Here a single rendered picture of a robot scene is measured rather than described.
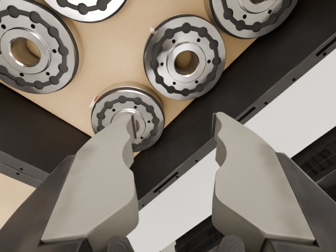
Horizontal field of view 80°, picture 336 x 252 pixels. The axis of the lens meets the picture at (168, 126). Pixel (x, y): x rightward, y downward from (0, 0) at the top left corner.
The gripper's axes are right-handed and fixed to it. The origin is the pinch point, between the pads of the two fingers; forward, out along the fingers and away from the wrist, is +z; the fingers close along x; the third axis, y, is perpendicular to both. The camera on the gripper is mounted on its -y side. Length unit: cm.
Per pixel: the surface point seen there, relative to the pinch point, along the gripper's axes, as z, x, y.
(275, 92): 8.3, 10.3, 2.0
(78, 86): 15.5, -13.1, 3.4
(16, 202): 13.4, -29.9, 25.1
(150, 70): 13.5, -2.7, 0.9
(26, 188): 13.8, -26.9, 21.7
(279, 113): 33.3, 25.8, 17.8
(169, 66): 13.3, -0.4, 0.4
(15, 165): 4.9, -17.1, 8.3
